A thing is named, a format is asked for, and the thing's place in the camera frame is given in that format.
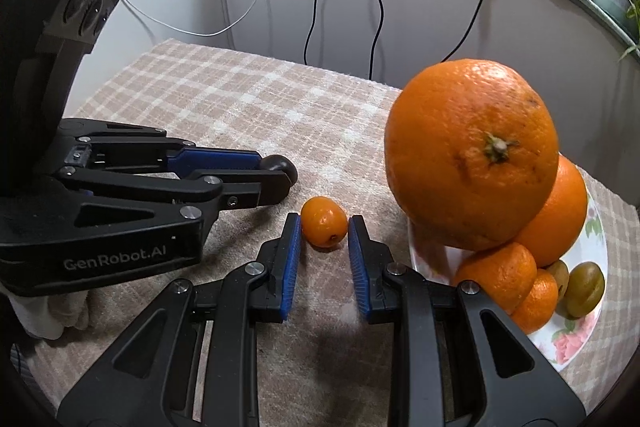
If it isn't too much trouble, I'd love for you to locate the person's left hand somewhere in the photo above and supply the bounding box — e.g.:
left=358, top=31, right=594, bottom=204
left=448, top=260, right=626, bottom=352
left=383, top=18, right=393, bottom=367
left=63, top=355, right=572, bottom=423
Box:
left=9, top=289, right=91, bottom=339

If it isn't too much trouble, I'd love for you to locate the beige plaid cloth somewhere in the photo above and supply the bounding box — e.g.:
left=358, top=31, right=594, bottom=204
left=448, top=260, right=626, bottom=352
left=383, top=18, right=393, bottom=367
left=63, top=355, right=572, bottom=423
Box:
left=10, top=38, right=640, bottom=427

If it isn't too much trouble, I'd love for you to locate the dark round fruit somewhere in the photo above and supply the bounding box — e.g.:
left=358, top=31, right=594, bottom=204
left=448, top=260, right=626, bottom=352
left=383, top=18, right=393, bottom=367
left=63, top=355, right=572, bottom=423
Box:
left=261, top=154, right=299, bottom=188

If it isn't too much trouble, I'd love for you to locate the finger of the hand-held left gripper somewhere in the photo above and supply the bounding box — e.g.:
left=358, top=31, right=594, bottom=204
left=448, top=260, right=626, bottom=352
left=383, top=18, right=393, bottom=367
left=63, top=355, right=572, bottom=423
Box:
left=55, top=167, right=293, bottom=220
left=59, top=119, right=264, bottom=176

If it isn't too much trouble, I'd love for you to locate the small orange kumquat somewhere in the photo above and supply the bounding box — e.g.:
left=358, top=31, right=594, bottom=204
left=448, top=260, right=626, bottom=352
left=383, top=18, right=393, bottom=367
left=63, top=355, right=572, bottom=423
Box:
left=301, top=197, right=348, bottom=249

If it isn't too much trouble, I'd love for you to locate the white floral plate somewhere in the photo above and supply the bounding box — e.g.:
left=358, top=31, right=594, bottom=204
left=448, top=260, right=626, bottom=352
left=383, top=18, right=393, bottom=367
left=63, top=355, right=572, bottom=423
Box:
left=406, top=177, right=609, bottom=366

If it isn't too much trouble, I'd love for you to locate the green plum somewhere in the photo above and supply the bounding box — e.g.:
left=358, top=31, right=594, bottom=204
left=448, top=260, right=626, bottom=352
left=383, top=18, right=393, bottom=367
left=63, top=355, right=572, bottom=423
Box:
left=545, top=259, right=571, bottom=303
left=565, top=262, right=606, bottom=319

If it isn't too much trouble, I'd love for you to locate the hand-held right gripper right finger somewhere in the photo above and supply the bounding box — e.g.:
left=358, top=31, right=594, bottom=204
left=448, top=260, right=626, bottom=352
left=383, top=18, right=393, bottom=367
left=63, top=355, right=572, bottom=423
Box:
left=347, top=214, right=586, bottom=427

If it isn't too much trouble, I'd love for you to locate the large orange with stem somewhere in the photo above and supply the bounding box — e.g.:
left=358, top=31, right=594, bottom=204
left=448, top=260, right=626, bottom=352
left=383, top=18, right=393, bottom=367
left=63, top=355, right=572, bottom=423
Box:
left=384, top=58, right=560, bottom=252

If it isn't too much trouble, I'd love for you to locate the small tangerine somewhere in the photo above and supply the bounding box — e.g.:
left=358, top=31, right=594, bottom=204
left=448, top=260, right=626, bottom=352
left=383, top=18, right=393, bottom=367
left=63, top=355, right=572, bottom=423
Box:
left=510, top=268, right=559, bottom=334
left=454, top=241, right=538, bottom=315

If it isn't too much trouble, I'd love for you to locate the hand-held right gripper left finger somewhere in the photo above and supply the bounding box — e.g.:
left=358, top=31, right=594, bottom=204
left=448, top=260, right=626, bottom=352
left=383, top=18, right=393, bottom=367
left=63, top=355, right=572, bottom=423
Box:
left=56, top=213, right=303, bottom=427

